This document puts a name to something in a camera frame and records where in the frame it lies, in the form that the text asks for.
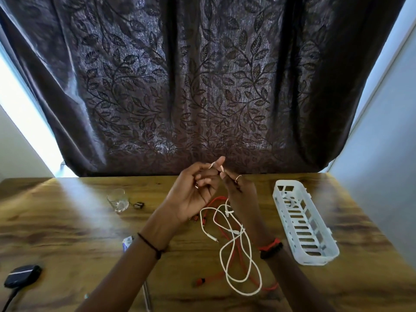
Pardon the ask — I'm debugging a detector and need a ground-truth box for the person's right hand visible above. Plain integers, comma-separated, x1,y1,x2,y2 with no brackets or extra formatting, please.
220,169,267,237

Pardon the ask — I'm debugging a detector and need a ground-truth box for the person's left hand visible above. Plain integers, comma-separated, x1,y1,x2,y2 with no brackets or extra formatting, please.
156,156,227,230

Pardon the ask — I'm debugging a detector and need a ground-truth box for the white cable with red plug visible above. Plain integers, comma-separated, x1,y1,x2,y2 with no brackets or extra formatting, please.
208,161,263,296

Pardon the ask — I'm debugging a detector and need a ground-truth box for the red multi-head cable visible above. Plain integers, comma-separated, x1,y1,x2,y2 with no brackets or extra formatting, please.
190,196,280,291

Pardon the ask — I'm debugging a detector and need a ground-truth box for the white plastic slotted basket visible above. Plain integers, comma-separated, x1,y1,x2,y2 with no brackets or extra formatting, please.
273,179,340,266

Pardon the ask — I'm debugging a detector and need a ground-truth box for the black earbuds case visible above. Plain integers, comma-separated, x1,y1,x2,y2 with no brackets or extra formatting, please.
3,264,43,289

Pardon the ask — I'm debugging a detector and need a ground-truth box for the black charging cable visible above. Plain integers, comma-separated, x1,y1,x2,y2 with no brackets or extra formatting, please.
1,287,20,312

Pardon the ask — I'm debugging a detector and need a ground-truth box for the person's left forearm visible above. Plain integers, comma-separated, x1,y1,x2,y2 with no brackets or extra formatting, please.
76,217,182,312

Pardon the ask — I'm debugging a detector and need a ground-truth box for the person's right forearm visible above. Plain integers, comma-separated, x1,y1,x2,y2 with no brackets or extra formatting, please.
250,227,335,312

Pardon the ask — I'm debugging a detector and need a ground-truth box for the red wristband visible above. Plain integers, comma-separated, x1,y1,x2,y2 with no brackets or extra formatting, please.
258,238,282,252

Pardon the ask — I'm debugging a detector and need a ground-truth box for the black thread wristband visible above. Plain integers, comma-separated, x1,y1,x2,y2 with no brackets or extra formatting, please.
137,233,163,260

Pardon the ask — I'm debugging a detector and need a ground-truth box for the clear drinking glass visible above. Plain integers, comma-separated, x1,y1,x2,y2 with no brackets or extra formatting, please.
107,188,130,214

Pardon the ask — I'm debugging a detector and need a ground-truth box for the brown leaf-patterned curtain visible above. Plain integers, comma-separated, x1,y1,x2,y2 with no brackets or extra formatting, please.
0,0,409,178

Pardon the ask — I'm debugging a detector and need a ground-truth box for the black beaded bracelet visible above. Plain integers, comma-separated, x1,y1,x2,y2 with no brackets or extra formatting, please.
260,242,284,260

